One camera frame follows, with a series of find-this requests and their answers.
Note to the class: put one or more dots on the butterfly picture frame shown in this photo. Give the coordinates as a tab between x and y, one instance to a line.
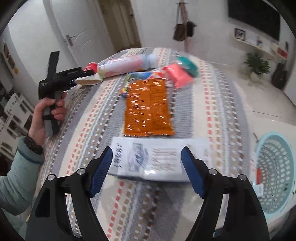
239	34

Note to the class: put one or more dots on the white lower wall shelf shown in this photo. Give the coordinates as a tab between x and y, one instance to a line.
261	47

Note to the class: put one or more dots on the orange snack packet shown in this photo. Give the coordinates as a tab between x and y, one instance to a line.
147	111

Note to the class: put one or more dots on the white open door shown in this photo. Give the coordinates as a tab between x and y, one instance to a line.
83	28

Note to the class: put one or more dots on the light blue plastic basket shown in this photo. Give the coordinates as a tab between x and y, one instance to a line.
274	156

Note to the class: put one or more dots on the teal bagged clay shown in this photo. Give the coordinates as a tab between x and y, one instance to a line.
189	66

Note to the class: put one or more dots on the person's left hand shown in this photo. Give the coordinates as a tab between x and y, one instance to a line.
38	127

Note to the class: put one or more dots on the brown hanging handbag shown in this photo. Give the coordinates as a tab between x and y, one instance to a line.
179	33

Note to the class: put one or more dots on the black acoustic guitar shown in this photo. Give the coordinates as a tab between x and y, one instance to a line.
279	77

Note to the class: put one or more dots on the black wrist watch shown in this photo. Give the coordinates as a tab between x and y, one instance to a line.
33	146

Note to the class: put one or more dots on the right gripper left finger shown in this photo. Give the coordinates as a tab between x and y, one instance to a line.
49	218

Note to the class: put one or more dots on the teal jacket left forearm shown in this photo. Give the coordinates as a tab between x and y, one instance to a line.
19	185

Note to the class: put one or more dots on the pink white drink bottle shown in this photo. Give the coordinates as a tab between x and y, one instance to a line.
127	64

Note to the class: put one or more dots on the black hanging bag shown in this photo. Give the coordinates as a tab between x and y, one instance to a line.
190	25

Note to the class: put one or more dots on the red white paper cup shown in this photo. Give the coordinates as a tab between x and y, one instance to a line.
93	79

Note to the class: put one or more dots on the red blue playing card box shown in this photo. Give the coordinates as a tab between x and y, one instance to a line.
135	76

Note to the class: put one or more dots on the red white wall box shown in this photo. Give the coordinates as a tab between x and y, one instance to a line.
276	49

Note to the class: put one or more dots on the pink coat rack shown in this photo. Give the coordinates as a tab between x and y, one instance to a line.
184	16

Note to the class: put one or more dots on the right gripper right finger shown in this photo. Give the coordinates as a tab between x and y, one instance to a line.
244	218

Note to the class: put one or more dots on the pink bagged clay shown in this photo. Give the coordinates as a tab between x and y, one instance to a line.
177	75

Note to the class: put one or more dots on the green potted plant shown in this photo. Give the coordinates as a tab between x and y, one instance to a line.
258	66

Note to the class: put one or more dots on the white tissue packet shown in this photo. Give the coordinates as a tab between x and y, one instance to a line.
155	159

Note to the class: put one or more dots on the black wall television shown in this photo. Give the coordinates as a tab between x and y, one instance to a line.
257	14

